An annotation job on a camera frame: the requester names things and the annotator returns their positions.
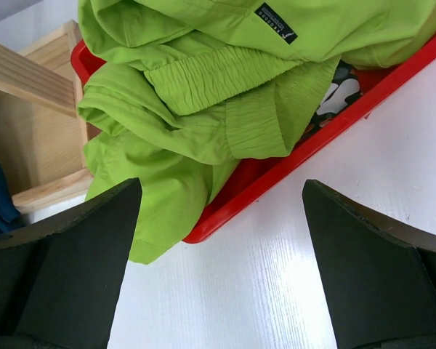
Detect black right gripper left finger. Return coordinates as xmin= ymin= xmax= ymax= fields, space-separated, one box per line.
xmin=0 ymin=178 xmax=142 ymax=348

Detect orange camouflage shorts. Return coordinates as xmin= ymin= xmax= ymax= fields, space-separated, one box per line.
xmin=299 ymin=61 xmax=363 ymax=143

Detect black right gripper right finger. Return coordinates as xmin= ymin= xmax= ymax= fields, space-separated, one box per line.
xmin=302 ymin=180 xmax=436 ymax=348

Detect wooden clothes rack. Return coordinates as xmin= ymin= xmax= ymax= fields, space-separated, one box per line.
xmin=0 ymin=20 xmax=96 ymax=214

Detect red plastic tray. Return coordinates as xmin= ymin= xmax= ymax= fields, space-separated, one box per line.
xmin=70 ymin=14 xmax=436 ymax=245

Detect lime green shorts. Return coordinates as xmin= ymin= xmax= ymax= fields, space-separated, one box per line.
xmin=77 ymin=1 xmax=436 ymax=264

